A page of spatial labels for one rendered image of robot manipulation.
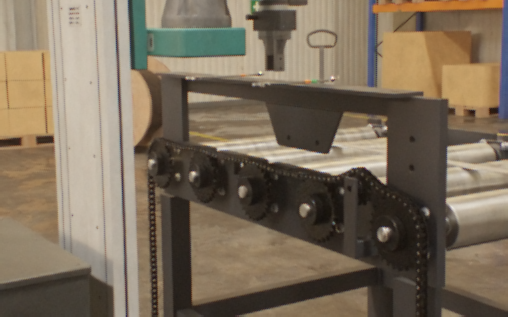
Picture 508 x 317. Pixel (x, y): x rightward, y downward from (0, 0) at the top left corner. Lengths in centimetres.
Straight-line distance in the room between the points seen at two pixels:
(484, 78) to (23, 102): 617
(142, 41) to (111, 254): 47
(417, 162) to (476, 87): 1029
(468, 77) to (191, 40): 1064
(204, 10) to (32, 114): 797
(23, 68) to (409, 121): 795
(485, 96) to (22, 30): 647
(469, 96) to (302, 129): 1007
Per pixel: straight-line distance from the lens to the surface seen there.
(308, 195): 211
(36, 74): 966
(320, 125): 219
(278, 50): 213
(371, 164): 257
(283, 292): 324
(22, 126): 967
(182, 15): 177
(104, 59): 183
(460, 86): 1238
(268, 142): 305
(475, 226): 201
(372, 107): 204
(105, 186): 188
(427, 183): 189
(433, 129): 186
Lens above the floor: 132
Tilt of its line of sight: 9 degrees down
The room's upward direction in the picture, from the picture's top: 1 degrees counter-clockwise
